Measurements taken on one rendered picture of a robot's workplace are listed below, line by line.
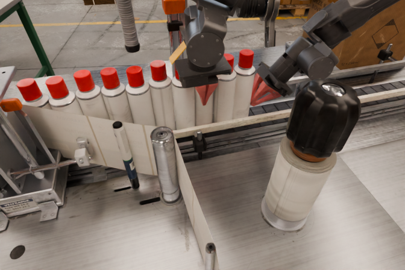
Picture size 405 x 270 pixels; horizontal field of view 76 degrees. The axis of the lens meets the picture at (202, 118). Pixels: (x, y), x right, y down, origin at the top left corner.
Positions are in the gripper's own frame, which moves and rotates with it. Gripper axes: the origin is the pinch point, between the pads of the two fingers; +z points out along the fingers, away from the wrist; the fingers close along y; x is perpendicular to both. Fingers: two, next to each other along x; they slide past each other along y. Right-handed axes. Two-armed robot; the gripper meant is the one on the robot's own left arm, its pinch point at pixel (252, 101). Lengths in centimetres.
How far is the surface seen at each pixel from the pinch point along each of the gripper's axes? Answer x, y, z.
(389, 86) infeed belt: 42, -2, -27
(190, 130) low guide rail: -13.2, 4.8, 12.9
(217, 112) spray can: -8.6, 2.5, 6.2
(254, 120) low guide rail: 0.6, 4.7, 2.7
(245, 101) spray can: -4.2, 2.5, 0.0
